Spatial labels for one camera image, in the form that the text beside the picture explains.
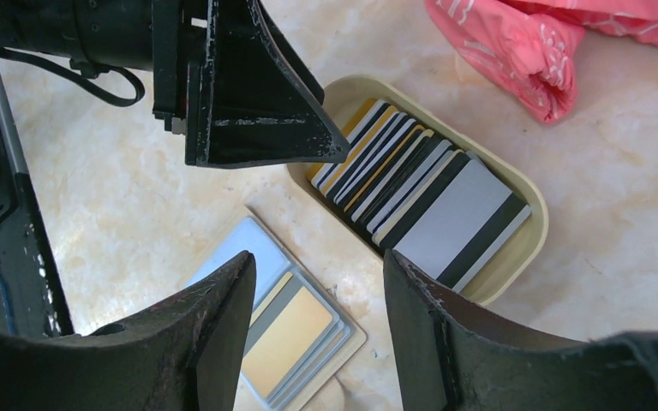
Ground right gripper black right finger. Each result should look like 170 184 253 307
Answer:
383 251 658 410

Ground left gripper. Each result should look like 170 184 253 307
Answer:
0 0 350 169

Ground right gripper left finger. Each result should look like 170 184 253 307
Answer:
0 251 256 410

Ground cream oval card tray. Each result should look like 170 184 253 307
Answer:
286 74 550 307

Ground gold credit card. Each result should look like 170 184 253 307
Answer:
242 271 338 402

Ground stack of cards in tray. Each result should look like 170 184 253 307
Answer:
306 98 532 291

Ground pink patterned cloth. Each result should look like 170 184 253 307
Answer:
424 0 658 124

